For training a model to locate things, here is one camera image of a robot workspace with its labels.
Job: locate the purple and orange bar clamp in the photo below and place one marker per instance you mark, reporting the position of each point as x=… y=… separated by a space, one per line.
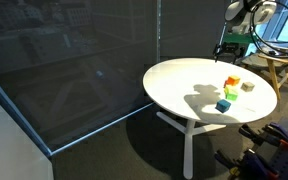
x=279 y=135
x=257 y=164

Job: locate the blue block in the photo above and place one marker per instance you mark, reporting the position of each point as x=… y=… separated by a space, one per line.
x=223 y=105

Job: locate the white table leg base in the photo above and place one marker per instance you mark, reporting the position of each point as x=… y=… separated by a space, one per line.
x=188 y=146

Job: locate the clear plastic bag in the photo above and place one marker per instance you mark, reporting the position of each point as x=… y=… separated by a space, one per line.
x=273 y=50

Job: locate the wooden chair with grey seat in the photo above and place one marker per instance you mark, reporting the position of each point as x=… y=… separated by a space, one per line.
x=277 y=66

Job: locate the orange block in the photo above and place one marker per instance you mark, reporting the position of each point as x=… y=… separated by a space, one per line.
x=233 y=80

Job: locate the blue glass wall frame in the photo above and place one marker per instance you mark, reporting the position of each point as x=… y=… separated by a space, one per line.
x=20 y=116

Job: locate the grey block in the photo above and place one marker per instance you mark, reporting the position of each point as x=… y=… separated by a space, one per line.
x=247 y=86

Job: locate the light glass wall post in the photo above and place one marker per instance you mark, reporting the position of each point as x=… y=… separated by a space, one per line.
x=158 y=30
x=222 y=36

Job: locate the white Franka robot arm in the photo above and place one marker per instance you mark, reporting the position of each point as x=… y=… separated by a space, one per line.
x=247 y=13

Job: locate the green block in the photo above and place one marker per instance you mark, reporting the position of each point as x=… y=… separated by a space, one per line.
x=231 y=97
x=235 y=38

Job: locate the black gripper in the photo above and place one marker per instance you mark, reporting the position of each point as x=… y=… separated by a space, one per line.
x=230 y=49

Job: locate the yellow-green block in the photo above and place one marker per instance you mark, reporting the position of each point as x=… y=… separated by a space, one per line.
x=230 y=88

